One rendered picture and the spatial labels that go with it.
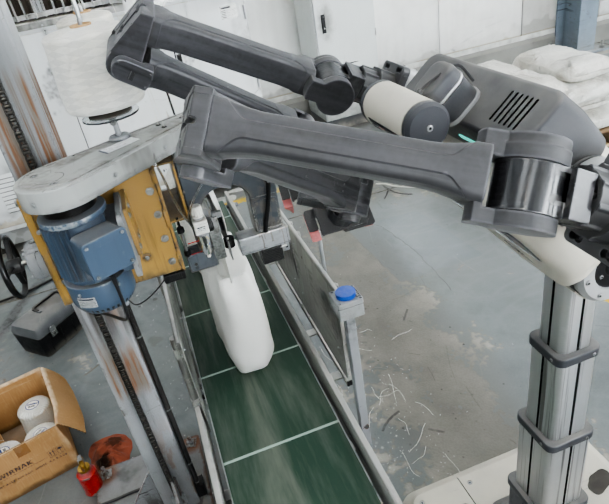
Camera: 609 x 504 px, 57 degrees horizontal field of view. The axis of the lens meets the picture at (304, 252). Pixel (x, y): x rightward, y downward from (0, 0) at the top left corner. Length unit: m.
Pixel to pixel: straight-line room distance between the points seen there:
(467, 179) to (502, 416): 1.89
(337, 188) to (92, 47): 0.55
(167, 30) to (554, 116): 0.62
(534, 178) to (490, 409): 1.90
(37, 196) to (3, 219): 3.27
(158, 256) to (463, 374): 1.52
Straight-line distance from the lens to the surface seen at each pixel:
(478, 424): 2.41
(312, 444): 1.88
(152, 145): 1.36
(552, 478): 1.57
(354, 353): 1.78
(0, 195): 4.45
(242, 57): 1.07
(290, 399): 2.02
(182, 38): 1.05
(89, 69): 1.19
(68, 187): 1.24
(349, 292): 1.64
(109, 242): 1.25
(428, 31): 6.30
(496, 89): 0.89
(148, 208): 1.50
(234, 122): 0.62
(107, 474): 2.54
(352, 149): 0.61
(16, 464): 2.59
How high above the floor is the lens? 1.82
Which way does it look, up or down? 31 degrees down
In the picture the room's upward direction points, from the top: 10 degrees counter-clockwise
